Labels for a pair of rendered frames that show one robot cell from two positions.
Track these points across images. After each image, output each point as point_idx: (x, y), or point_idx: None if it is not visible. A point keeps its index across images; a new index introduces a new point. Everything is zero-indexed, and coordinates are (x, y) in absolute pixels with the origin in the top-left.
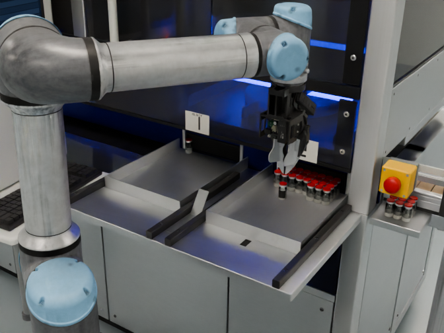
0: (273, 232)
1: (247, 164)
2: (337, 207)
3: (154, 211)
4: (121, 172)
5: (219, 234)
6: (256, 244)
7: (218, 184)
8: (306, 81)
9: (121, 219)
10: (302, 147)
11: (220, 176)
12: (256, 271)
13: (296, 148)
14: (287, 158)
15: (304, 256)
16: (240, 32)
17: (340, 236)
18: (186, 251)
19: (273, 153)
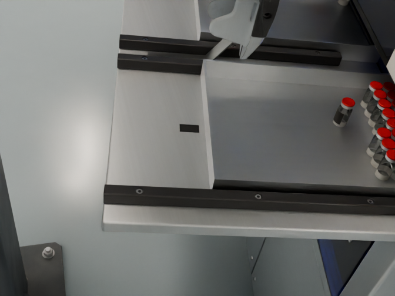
0: (213, 139)
1: (377, 58)
2: (370, 189)
3: (181, 27)
4: None
5: (183, 97)
6: (194, 140)
7: (288, 50)
8: None
9: (140, 12)
10: (262, 22)
11: (303, 43)
12: (130, 164)
13: (253, 19)
14: (221, 24)
15: (198, 199)
16: None
17: (310, 227)
18: (120, 84)
19: (223, 5)
